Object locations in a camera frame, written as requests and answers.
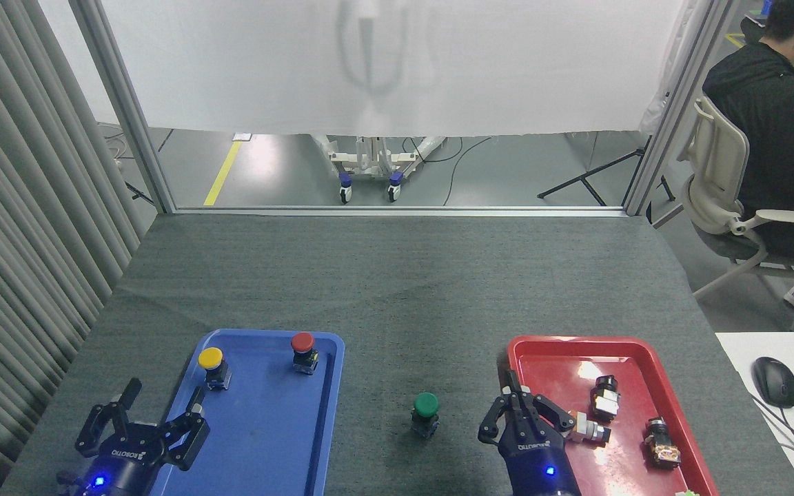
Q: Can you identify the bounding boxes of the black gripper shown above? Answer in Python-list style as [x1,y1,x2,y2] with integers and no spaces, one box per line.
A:
[477,370,582,496]
[58,377,211,496]

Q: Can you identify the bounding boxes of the green push button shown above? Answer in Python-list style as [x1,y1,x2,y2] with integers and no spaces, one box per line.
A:
[410,392,441,440]

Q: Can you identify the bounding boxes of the yellow push button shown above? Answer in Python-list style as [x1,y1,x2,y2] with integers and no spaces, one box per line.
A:
[197,347,233,391]

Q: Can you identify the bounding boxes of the red push button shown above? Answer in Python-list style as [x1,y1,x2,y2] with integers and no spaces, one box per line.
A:
[290,332,320,376]

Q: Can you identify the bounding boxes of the red plastic tray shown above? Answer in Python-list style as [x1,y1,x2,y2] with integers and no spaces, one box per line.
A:
[506,335,720,496]

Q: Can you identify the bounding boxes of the blue plastic tray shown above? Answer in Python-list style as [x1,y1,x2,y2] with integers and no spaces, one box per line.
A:
[147,329,345,496]

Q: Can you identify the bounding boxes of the dark grey table cover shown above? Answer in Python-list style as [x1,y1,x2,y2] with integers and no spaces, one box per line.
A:
[0,213,794,496]

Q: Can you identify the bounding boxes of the white desk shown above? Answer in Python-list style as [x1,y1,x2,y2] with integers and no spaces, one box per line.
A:
[714,332,794,496]

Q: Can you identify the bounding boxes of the grey pleated curtain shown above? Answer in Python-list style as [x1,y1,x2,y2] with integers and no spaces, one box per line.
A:
[0,0,147,496]

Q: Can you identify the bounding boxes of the black tripod stand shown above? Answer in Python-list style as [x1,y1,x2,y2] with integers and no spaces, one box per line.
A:
[536,134,678,208]

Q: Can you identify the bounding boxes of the black computer mouse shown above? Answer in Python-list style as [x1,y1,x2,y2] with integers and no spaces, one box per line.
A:
[751,356,794,409]

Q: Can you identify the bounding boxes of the white stand on wheels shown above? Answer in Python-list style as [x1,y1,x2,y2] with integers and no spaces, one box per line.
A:
[311,134,450,205]

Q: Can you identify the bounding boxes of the white office chair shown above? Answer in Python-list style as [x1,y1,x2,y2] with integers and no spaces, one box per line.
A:
[676,93,794,332]

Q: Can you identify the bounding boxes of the white hanging sheet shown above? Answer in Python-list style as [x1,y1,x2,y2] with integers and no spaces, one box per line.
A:
[97,0,698,138]

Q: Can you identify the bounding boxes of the person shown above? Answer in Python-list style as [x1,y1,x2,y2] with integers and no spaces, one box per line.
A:
[702,0,794,332]

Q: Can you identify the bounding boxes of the orange and silver switch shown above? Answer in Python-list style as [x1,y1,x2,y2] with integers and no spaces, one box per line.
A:
[567,411,612,446]

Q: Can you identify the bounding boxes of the black and white switch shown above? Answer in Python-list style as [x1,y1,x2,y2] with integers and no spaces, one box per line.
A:
[589,375,622,422]

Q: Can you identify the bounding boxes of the black and copper switch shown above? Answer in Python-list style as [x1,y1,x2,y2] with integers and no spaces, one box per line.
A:
[643,416,682,470]

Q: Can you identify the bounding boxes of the silver frame rail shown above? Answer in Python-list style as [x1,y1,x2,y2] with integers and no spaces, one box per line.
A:
[174,205,629,218]

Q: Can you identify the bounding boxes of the black floor cable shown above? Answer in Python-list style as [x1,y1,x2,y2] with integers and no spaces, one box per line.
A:
[441,136,495,207]

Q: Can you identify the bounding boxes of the grey desk cables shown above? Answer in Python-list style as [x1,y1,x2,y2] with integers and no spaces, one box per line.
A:
[747,393,794,491]

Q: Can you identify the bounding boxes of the silver frame post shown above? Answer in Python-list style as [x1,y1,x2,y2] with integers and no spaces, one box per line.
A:
[69,0,178,215]
[622,0,736,216]

